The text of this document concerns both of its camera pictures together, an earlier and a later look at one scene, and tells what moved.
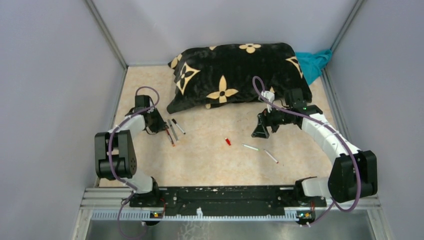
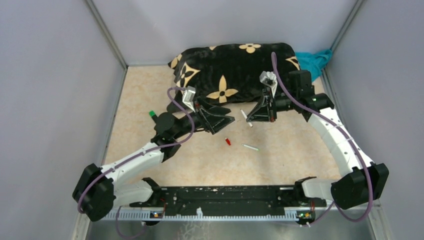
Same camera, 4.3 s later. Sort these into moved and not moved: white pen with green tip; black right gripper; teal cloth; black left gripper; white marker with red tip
Moved: white marker with red tip; black left gripper; black right gripper
Not moved: white pen with green tip; teal cloth
